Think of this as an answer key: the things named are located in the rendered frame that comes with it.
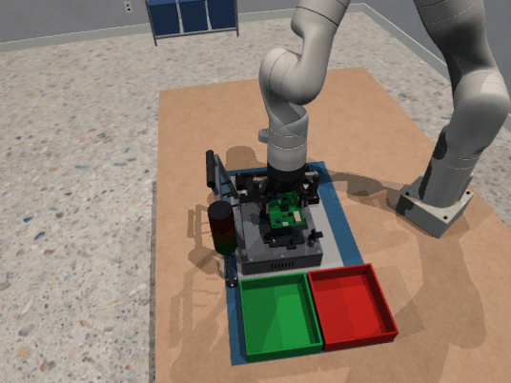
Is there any green circuit board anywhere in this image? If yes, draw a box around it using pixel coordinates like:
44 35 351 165
269 191 305 229

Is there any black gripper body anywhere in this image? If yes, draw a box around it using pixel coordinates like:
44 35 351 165
265 159 306 193

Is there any green open tray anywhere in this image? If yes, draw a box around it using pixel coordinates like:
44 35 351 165
239 272 323 363

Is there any red bin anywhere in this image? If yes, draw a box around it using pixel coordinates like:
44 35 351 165
307 263 399 352

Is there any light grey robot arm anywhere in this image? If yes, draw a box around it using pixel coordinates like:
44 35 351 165
258 0 511 208

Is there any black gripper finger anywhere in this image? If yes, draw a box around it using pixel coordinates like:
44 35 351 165
252 175 284 214
290 169 319 211

